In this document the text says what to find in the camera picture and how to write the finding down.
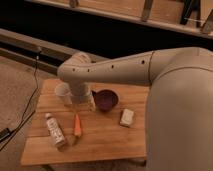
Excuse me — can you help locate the orange carrot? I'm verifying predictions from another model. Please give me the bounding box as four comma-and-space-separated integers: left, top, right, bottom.
74, 114, 82, 137

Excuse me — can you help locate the black cable on floor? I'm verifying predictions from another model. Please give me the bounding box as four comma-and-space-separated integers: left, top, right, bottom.
0, 49, 42, 152

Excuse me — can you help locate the dark purple bowl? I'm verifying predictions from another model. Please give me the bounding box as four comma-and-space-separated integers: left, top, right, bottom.
94, 89, 119, 112

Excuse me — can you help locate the translucent white ceramic cup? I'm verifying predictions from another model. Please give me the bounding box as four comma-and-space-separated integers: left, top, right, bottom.
54, 83, 71, 105

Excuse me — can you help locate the white labelled bottle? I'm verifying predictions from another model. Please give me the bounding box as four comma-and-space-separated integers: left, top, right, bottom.
45, 113, 66, 148

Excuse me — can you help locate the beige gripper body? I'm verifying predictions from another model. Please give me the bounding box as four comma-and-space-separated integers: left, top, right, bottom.
69, 83, 95, 112

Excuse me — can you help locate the white rectangular sponge block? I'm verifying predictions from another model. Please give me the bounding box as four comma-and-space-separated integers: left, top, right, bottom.
120, 109, 134, 127

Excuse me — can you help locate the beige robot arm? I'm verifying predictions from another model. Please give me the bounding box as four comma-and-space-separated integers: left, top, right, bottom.
57, 47, 213, 171

